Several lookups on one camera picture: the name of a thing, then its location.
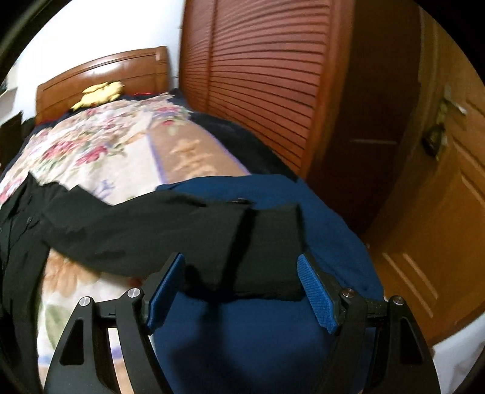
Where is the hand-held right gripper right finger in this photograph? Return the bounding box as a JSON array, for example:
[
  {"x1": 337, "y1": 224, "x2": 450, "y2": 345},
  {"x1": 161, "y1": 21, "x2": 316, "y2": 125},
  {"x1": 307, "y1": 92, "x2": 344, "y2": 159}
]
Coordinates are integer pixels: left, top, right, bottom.
[{"x1": 296, "y1": 252, "x2": 442, "y2": 394}]

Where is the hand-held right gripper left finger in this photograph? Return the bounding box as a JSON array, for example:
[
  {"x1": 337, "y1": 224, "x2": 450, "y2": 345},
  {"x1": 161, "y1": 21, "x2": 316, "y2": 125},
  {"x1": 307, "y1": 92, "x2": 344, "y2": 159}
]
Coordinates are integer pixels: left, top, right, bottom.
[{"x1": 45, "y1": 252, "x2": 186, "y2": 394}]

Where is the black long-sleeved garment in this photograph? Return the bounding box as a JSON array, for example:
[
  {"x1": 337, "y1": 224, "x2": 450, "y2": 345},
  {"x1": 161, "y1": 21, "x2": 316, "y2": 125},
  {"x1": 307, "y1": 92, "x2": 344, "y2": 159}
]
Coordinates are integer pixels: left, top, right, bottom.
[{"x1": 0, "y1": 171, "x2": 306, "y2": 394}]

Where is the dark blue cloth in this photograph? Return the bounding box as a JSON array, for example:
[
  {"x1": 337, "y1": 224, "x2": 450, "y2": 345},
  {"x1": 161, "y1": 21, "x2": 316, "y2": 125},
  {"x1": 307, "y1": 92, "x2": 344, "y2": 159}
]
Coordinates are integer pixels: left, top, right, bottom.
[{"x1": 146, "y1": 174, "x2": 385, "y2": 394}]

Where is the light wooden door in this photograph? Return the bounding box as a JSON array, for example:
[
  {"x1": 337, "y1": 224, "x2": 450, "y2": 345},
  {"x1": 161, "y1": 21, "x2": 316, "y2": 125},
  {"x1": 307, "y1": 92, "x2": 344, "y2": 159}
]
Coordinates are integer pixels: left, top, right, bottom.
[{"x1": 360, "y1": 8, "x2": 485, "y2": 353}]

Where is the floral blanket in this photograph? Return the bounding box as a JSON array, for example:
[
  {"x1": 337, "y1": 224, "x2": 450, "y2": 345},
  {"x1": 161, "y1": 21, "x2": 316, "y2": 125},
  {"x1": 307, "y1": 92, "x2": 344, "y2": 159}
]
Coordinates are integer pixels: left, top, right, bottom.
[{"x1": 0, "y1": 93, "x2": 253, "y2": 394}]

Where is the yellow plush toy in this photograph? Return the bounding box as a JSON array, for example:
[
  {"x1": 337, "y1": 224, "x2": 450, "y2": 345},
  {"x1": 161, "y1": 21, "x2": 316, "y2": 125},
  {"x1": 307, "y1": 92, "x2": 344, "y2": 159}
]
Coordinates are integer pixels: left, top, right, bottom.
[{"x1": 70, "y1": 81, "x2": 125, "y2": 111}]

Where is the brown louvered wardrobe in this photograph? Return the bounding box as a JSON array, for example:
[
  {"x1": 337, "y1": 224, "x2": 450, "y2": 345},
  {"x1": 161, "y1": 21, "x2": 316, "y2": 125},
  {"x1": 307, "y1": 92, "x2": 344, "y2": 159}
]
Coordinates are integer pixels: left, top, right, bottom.
[{"x1": 178, "y1": 0, "x2": 423, "y2": 233}]

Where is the wooden bed headboard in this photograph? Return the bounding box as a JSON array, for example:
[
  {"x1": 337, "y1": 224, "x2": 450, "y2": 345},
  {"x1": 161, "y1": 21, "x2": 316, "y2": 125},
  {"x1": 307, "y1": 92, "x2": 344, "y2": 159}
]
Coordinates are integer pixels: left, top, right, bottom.
[{"x1": 36, "y1": 46, "x2": 170, "y2": 125}]

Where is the metal door handle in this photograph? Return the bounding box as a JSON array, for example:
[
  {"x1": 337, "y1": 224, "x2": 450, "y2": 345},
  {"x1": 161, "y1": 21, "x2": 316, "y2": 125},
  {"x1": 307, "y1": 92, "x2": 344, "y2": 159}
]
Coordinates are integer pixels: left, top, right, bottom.
[{"x1": 422, "y1": 85, "x2": 468, "y2": 156}]

